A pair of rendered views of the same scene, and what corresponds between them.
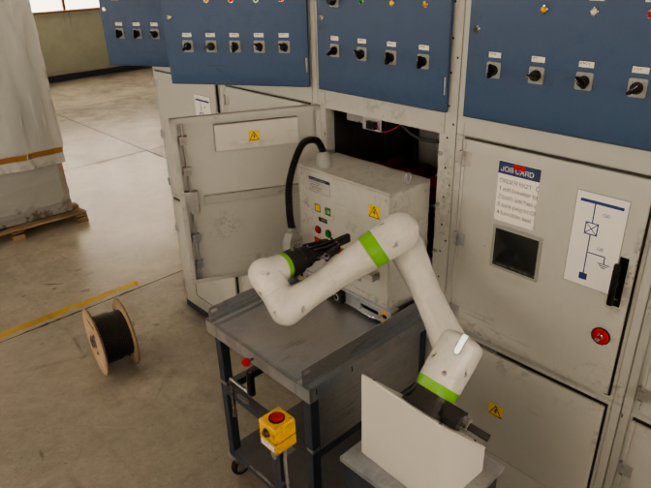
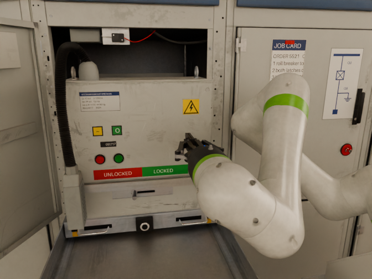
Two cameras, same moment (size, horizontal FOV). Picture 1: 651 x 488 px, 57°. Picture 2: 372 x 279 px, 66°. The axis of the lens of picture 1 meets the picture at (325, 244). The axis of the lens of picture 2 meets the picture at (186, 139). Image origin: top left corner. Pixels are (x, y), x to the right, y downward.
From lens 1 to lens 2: 176 cm
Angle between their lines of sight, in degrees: 55
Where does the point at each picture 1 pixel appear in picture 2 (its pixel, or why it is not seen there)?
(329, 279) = (299, 157)
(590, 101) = not seen: outside the picture
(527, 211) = not seen: hidden behind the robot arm
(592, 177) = (340, 37)
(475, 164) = (250, 48)
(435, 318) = (318, 172)
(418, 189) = not seen: hidden behind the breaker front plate
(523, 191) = (293, 60)
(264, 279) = (259, 191)
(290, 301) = (296, 208)
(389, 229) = (302, 86)
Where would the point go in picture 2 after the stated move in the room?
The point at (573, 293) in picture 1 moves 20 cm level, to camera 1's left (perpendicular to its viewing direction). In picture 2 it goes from (329, 127) to (323, 137)
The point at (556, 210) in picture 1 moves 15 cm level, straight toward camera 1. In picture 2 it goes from (316, 69) to (353, 70)
